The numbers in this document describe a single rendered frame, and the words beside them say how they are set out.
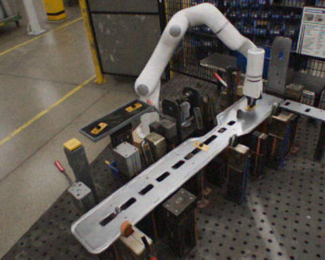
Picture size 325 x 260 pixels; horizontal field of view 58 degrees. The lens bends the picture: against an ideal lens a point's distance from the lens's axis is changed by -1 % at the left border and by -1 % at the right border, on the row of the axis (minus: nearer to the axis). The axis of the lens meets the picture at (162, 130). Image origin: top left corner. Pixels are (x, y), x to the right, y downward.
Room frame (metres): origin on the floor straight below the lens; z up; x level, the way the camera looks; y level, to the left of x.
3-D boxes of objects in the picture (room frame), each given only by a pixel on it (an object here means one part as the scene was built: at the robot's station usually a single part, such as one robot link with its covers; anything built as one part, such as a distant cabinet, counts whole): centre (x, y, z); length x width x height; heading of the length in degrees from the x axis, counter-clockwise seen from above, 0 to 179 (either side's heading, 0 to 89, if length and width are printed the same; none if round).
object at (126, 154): (1.05, 0.17, 0.90); 0.13 x 0.10 x 0.41; 42
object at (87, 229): (1.13, -0.17, 1.00); 1.38 x 0.22 x 0.02; 132
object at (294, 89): (1.55, -0.82, 0.88); 0.08 x 0.08 x 0.36; 42
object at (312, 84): (1.90, -0.72, 1.01); 0.90 x 0.22 x 0.03; 42
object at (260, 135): (1.21, -0.50, 0.84); 0.11 x 0.08 x 0.29; 42
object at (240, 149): (1.06, -0.34, 0.87); 0.12 x 0.09 x 0.35; 42
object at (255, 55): (1.47, -0.53, 1.28); 0.09 x 0.08 x 0.13; 163
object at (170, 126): (1.28, -0.03, 0.89); 0.13 x 0.11 x 0.38; 42
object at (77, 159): (1.07, 0.41, 0.92); 0.08 x 0.08 x 0.44; 42
